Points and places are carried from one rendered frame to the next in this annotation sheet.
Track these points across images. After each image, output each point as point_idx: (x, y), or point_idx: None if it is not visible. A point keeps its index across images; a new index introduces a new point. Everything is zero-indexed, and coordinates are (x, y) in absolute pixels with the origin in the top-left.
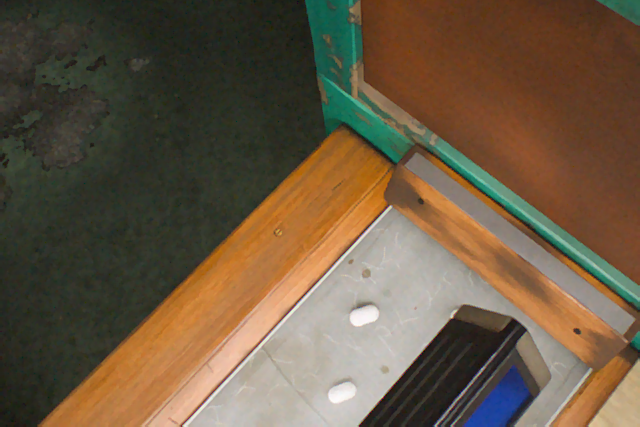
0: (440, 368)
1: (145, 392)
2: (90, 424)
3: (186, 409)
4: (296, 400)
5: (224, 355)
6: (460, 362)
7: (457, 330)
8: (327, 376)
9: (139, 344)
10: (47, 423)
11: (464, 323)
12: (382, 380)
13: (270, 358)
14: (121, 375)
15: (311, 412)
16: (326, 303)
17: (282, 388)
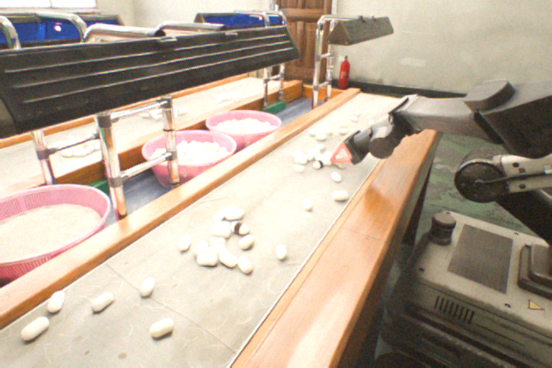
0: (39, 78)
1: (315, 293)
2: (342, 272)
3: (283, 297)
4: (201, 321)
5: (264, 330)
6: (21, 66)
7: (14, 98)
8: (175, 342)
9: (338, 321)
10: (371, 269)
11: (5, 99)
12: (126, 347)
13: (227, 346)
14: (339, 300)
15: (188, 315)
16: None
17: (213, 327)
